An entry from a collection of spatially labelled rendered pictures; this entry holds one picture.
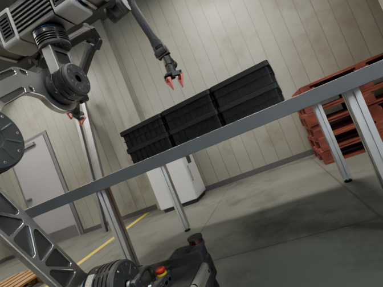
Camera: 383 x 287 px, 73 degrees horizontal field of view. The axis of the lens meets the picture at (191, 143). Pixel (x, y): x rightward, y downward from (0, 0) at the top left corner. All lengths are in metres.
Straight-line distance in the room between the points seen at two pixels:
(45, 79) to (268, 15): 3.60
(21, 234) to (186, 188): 2.92
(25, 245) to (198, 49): 3.85
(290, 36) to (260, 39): 0.42
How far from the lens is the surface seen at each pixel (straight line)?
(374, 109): 3.31
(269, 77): 1.27
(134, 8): 1.74
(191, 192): 3.70
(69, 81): 1.17
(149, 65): 4.64
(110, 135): 4.94
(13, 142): 0.83
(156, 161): 0.84
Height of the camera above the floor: 0.66
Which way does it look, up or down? 2 degrees up
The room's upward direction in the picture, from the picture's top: 22 degrees counter-clockwise
